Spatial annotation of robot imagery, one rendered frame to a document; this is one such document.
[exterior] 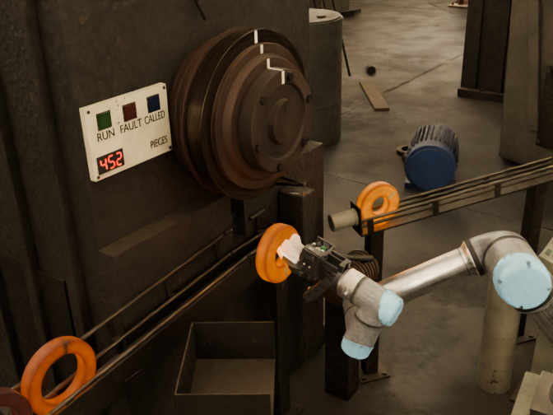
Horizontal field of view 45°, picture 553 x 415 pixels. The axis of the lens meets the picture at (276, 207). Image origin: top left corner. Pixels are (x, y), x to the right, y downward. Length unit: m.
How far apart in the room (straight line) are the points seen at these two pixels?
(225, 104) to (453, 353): 1.52
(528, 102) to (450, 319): 1.85
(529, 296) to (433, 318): 1.40
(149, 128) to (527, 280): 0.97
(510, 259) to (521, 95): 2.94
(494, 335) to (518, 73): 2.31
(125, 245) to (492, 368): 1.42
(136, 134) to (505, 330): 1.44
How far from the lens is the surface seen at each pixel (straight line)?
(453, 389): 2.64
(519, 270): 1.59
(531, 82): 4.40
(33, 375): 1.59
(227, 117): 1.72
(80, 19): 1.60
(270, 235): 1.69
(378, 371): 2.66
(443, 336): 2.89
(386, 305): 1.60
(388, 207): 2.31
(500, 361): 2.56
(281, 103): 1.79
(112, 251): 1.74
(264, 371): 1.71
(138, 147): 1.73
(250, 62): 1.77
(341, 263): 1.63
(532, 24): 4.35
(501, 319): 2.46
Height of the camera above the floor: 1.69
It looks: 26 degrees down
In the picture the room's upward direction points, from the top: 2 degrees counter-clockwise
